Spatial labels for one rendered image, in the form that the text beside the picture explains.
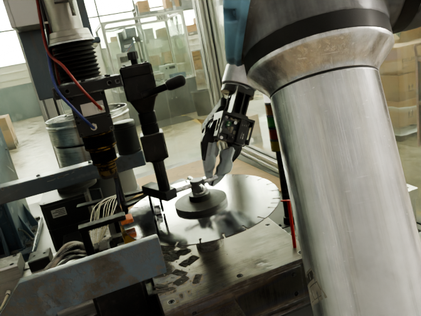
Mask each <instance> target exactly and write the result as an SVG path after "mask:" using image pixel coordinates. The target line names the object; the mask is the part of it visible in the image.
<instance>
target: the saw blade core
mask: <svg viewBox="0 0 421 316"><path fill-rule="evenodd" d="M187 184H190V181H189V180H187V182H185V181H183V182H179V183H176V184H173V185H171V187H175V188H178V187H181V186H184V185H187ZM205 187H207V188H208V189H220V190H222V191H224V192H225V193H226V194H227V202H226V203H225V205H223V207H221V208H219V209H217V210H215V211H213V212H211V213H207V214H201V215H197V216H186V215H182V214H179V213H178V212H177V211H176V210H175V202H176V200H178V199H179V198H180V197H182V196H183V195H185V194H188V193H190V192H191V188H190V189H187V190H184V191H181V192H178V193H177V197H176V198H174V199H172V200H170V201H168V202H167V201H162V202H163V205H164V212H162V213H161V214H152V211H151V208H150V203H149V200H148V196H147V197H145V198H143V199H142V200H141V201H139V202H138V203H137V204H136V205H134V207H133V208H132V209H131V210H129V212H128V213H127V214H130V213H131V214H132V218H133V222H132V223H128V224H124V225H123V226H126V228H124V229H125V232H126V233H127V235H129V237H131V238H132V239H134V240H140V239H142V238H146V237H148V236H152V235H154V234H157V236H158V237H159V241H160V246H165V247H175V246H192V245H199V243H200V241H199V240H201V244H204V243H210V242H213V241H217V240H221V239H224V237H223V234H224V236H225V237H226V238H228V237H230V236H234V235H235V234H238V233H241V232H243V231H245V230H247V229H249V228H252V227H253V226H255V225H257V224H259V223H260V222H261V221H263V220H264V219H266V218H267V217H268V216H269V215H270V214H272V213H273V211H274V210H275V209H276V208H277V206H278V204H279V202H280V199H281V195H280V192H279V189H278V187H277V186H276V185H275V184H273V183H272V182H271V181H269V180H267V179H264V178H261V177H257V176H250V175H245V174H235V175H234V174H226V175H225V176H224V178H223V179H222V180H221V181H220V182H219V183H218V184H216V185H215V186H214V187H212V186H209V185H208V183H205ZM271 202H278V204H271ZM243 226H244V227H243ZM177 242H178V243H177Z"/></svg>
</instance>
